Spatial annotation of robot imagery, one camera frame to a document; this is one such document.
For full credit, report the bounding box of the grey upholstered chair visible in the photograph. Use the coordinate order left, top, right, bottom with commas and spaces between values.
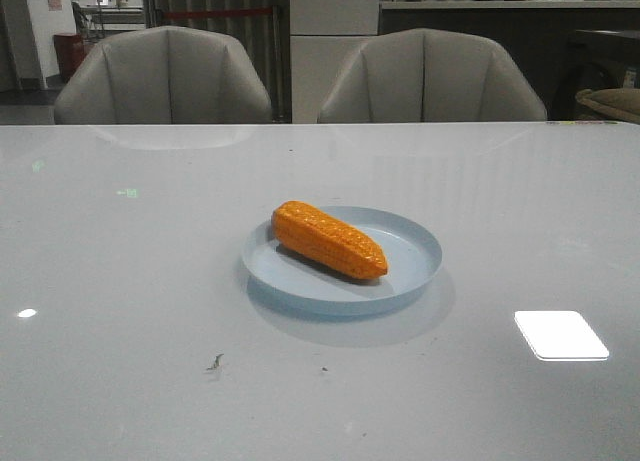
54, 26, 272, 125
317, 28, 547, 124

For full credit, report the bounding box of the tan cushion at right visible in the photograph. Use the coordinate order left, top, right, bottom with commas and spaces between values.
575, 88, 639, 124

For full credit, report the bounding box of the pink wall notice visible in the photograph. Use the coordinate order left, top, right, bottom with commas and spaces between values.
47, 0, 62, 11

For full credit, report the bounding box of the dark grey sideboard counter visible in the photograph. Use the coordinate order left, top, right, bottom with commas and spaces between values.
379, 0, 639, 120

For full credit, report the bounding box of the light blue round plate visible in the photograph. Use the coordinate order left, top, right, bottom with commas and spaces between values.
242, 206, 442, 317

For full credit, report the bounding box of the white refrigerator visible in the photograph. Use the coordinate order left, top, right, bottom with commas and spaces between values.
289, 0, 379, 124

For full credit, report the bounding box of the red fire extinguisher box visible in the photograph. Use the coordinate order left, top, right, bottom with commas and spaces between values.
53, 33, 94, 82

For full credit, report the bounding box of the grey upholstered chair left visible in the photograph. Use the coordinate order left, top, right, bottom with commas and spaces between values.
54, 26, 272, 125

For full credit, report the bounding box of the distant white table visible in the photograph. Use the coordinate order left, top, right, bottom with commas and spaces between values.
80, 5, 146, 32

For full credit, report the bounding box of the red barrier belt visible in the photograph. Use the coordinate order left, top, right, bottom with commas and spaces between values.
159, 7, 275, 20

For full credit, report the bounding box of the orange toy corn cob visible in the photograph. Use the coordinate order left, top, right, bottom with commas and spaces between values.
271, 200, 388, 280

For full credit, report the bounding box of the grey upholstered chair right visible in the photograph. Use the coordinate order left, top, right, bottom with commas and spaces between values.
317, 28, 547, 124

